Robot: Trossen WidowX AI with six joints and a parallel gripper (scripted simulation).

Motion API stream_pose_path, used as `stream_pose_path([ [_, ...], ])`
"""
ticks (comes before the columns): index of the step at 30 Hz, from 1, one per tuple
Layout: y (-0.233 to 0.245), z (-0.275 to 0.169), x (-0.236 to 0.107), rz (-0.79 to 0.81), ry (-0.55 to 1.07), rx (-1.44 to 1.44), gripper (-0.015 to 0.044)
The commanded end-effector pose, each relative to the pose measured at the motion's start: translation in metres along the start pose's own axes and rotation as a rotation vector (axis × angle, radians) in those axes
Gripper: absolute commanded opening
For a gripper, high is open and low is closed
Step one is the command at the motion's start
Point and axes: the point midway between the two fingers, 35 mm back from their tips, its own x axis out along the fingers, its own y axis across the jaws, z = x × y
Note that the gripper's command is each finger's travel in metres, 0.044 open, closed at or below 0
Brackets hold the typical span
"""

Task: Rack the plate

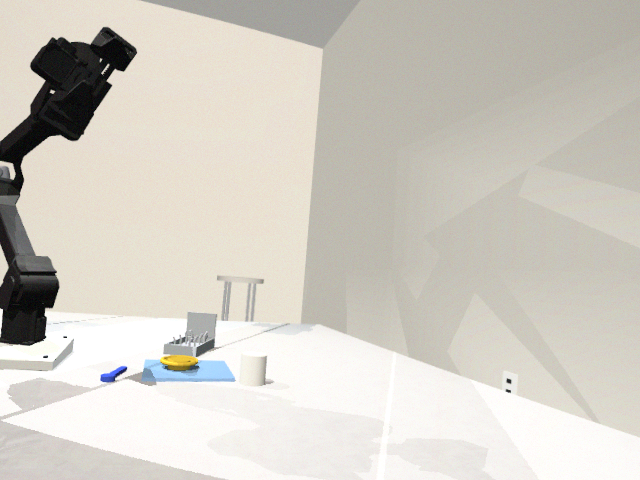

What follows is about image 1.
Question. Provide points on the yellow plate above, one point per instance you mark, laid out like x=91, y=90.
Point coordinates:
x=179, y=362

